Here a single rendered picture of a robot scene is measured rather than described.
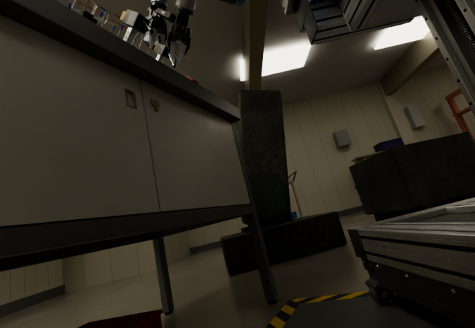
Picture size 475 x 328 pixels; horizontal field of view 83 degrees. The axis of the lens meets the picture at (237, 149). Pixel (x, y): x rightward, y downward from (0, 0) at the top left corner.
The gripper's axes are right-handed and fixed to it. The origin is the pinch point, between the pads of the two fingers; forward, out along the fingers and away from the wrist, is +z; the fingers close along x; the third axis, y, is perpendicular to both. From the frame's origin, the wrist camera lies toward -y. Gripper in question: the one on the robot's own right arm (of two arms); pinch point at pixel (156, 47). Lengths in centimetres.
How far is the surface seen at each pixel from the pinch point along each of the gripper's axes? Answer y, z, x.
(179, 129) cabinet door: -30, 39, 11
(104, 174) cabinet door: -37, 56, 41
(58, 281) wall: 312, 218, -153
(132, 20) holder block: -23.3, 10.5, 29.9
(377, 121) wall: -60, -123, -640
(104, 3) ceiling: 183, -123, -79
